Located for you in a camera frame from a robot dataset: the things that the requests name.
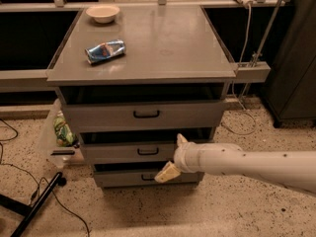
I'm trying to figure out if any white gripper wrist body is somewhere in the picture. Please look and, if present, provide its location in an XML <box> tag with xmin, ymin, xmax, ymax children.
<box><xmin>174</xmin><ymin>142</ymin><xmax>204</xmax><ymax>173</ymax></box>

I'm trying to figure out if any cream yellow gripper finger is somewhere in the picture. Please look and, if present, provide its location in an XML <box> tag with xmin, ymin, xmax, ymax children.
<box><xmin>154</xmin><ymin>161</ymin><xmax>181</xmax><ymax>183</ymax></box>

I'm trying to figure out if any grey drawer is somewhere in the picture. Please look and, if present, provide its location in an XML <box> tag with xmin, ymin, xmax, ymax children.
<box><xmin>81</xmin><ymin>142</ymin><xmax>177</xmax><ymax>164</ymax></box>
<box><xmin>61</xmin><ymin>102</ymin><xmax>225</xmax><ymax>133</ymax></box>
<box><xmin>94</xmin><ymin>169</ymin><xmax>203</xmax><ymax>188</ymax></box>

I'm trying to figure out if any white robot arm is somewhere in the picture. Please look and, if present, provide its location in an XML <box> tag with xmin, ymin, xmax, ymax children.
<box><xmin>154</xmin><ymin>133</ymin><xmax>316</xmax><ymax>196</ymax></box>

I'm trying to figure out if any grey bottom drawer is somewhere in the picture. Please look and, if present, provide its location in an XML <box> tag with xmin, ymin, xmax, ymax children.
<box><xmin>94</xmin><ymin>169</ymin><xmax>203</xmax><ymax>188</ymax></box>

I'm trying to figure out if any grey drawer cabinet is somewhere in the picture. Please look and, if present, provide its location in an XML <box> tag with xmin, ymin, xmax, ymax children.
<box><xmin>47</xmin><ymin>5</ymin><xmax>235</xmax><ymax>177</ymax></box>

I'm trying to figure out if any grey top drawer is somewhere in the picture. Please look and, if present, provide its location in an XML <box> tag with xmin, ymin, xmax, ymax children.
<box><xmin>61</xmin><ymin>102</ymin><xmax>225</xmax><ymax>133</ymax></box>

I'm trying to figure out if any green snack bag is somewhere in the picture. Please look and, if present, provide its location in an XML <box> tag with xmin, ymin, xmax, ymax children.
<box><xmin>53</xmin><ymin>111</ymin><xmax>75</xmax><ymax>147</ymax></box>

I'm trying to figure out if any clear plastic bin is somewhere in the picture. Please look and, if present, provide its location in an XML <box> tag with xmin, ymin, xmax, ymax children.
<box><xmin>38</xmin><ymin>100</ymin><xmax>84</xmax><ymax>168</ymax></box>

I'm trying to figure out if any dark grey side cabinet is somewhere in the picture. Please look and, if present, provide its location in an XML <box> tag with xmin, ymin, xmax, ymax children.
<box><xmin>262</xmin><ymin>0</ymin><xmax>316</xmax><ymax>127</ymax></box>

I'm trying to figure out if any white bowl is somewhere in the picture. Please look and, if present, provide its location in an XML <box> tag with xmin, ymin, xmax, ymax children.
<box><xmin>86</xmin><ymin>5</ymin><xmax>119</xmax><ymax>24</ymax></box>

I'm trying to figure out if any black stand leg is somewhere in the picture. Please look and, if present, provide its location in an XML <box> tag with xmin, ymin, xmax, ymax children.
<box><xmin>0</xmin><ymin>172</ymin><xmax>66</xmax><ymax>237</ymax></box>

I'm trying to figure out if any metal diagonal rod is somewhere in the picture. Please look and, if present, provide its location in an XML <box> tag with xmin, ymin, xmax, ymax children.
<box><xmin>236</xmin><ymin>0</ymin><xmax>283</xmax><ymax>94</ymax></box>

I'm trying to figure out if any black floor cable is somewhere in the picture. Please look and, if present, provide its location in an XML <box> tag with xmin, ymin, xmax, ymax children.
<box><xmin>0</xmin><ymin>118</ymin><xmax>91</xmax><ymax>237</ymax></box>

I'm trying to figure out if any white hanging cable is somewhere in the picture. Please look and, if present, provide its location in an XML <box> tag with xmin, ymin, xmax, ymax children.
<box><xmin>220</xmin><ymin>3</ymin><xmax>258</xmax><ymax>137</ymax></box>

